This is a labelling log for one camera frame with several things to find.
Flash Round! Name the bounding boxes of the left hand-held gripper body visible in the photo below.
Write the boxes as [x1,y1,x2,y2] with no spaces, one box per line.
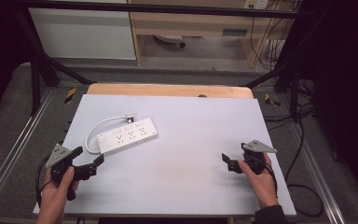
[45,143,99,202]

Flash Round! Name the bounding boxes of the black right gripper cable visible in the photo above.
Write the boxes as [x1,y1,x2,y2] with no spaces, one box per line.
[263,161,280,199]

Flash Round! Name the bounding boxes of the white wall socket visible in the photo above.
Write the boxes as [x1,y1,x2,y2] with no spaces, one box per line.
[242,0,270,10]

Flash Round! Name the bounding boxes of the white power strip cable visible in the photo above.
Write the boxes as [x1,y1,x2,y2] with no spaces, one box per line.
[85,115,129,155]

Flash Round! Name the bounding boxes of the wooden table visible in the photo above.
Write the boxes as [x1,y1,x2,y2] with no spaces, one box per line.
[86,82,255,100]

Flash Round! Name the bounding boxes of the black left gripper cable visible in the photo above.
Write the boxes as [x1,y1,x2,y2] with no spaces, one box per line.
[34,154,54,209]

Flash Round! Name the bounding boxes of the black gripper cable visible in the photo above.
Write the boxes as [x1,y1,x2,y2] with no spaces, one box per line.
[263,161,280,199]
[34,154,54,209]

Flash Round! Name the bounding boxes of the person's right hand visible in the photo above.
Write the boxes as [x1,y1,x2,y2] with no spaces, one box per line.
[238,153,280,210]

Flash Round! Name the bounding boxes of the light wooden desk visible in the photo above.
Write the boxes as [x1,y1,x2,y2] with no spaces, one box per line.
[126,0,296,68]

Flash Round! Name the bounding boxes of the office chair base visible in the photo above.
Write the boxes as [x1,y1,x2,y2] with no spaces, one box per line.
[153,34,187,49]

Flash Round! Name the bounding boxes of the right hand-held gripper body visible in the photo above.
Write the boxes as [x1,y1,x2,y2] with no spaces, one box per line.
[227,139,278,175]

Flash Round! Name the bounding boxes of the yellow black tape marker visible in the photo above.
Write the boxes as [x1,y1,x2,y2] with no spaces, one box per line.
[264,92,282,107]
[63,87,77,105]

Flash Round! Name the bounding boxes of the black metal frame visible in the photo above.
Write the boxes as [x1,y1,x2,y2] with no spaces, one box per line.
[14,0,307,123]

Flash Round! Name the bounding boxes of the person's left hand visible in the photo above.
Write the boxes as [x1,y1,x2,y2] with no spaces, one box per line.
[35,166,80,224]

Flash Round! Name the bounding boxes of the aluminium floor rail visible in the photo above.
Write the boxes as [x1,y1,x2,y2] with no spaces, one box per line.
[0,88,54,214]
[286,119,347,224]

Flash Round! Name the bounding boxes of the white power strip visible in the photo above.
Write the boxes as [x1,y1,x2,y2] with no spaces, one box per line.
[96,117,158,155]

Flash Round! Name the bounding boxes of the bundle of hanging black cables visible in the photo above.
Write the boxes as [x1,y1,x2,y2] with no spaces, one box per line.
[249,0,302,72]

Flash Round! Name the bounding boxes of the black floor cables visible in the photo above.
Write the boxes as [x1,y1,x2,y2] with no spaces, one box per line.
[261,77,325,218]

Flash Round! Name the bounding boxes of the white cabinet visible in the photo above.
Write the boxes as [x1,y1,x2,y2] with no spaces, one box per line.
[28,0,137,61]

